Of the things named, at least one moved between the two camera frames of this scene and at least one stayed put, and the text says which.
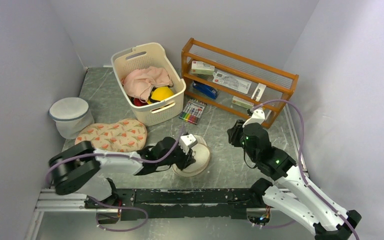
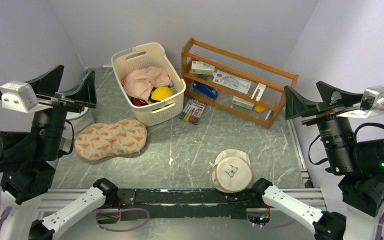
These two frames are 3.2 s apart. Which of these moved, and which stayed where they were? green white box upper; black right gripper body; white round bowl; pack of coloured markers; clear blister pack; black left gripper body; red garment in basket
Moved: black left gripper body; white round bowl; black right gripper body
Stayed: green white box upper; red garment in basket; clear blister pack; pack of coloured markers
